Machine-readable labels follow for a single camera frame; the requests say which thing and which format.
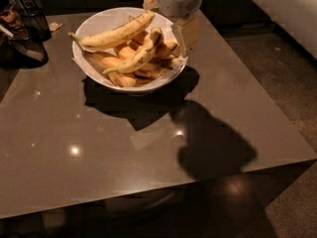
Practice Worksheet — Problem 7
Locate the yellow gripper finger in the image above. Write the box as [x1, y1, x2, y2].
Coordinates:
[171, 16, 199, 58]
[143, 0, 159, 11]

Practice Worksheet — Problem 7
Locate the curved banana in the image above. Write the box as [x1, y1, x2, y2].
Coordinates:
[103, 27, 162, 74]

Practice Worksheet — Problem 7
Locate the right side banana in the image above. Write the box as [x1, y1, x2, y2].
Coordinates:
[156, 38, 180, 60]

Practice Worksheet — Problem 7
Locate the long top banana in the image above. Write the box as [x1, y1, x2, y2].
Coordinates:
[69, 11, 155, 51]

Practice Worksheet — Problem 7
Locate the white bowl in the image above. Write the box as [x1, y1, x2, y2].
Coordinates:
[71, 6, 188, 95]

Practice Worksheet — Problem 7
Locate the orange banana under middle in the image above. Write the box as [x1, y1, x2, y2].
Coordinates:
[117, 46, 157, 73]

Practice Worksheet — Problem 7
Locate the small bottom banana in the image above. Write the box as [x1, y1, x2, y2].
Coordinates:
[134, 66, 170, 79]

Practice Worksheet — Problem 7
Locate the lower left banana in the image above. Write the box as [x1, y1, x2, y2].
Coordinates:
[83, 52, 137, 87]

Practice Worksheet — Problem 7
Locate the small wrapper on table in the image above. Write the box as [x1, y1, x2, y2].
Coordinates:
[49, 22, 61, 32]

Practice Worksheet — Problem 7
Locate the black mesh pen holder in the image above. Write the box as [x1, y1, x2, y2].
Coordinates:
[20, 7, 52, 42]

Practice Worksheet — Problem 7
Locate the black mesh basket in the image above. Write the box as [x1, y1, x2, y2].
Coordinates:
[9, 27, 49, 68]

